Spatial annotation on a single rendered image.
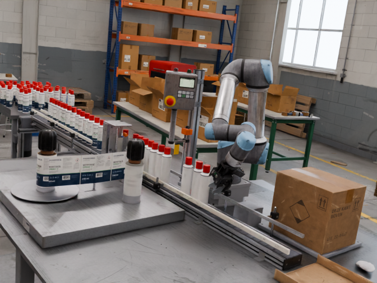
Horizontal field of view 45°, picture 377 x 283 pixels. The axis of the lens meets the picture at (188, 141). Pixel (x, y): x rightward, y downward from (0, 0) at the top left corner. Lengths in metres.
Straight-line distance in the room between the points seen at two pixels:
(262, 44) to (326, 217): 8.88
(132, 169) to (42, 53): 7.83
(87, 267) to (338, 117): 7.43
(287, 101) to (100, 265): 5.10
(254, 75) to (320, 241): 0.82
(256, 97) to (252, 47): 8.71
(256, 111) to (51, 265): 1.19
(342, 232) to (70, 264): 1.11
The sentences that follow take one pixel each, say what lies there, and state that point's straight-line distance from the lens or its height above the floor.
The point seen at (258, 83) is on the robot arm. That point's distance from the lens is 2.20.
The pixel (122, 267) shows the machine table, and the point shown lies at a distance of 1.69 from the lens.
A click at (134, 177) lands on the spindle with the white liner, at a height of 1.01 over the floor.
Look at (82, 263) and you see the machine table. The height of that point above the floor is 0.83.
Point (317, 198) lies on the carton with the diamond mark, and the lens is 1.93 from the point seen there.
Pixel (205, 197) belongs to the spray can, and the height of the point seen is 0.93.
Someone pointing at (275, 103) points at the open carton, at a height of 0.90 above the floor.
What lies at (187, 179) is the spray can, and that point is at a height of 0.98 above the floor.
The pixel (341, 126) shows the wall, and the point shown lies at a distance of 8.67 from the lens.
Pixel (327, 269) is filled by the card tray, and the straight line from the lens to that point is 1.91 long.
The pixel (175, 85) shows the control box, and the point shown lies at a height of 1.41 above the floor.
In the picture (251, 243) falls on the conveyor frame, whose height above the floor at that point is 0.87.
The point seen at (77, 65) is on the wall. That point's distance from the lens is 9.93.
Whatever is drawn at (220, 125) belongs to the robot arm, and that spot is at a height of 1.30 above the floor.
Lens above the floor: 1.65
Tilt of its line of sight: 13 degrees down
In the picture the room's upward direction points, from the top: 6 degrees clockwise
